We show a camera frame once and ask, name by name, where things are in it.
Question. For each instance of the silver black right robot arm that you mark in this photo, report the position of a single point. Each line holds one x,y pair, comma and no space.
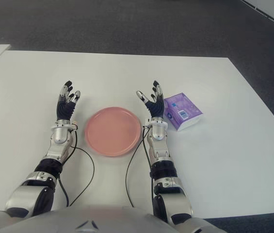
158,131

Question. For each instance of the purple tissue paper pack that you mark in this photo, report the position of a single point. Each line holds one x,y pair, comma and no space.
182,111

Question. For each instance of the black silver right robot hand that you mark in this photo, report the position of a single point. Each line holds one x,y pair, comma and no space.
156,108

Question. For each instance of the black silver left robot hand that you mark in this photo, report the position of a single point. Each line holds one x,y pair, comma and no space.
65,110

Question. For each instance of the silver robot torso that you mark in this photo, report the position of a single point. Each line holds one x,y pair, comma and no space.
90,219

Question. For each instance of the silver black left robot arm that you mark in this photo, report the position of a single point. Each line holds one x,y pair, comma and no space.
60,136

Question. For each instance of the pink round plate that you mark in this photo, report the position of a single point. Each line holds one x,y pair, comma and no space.
112,131

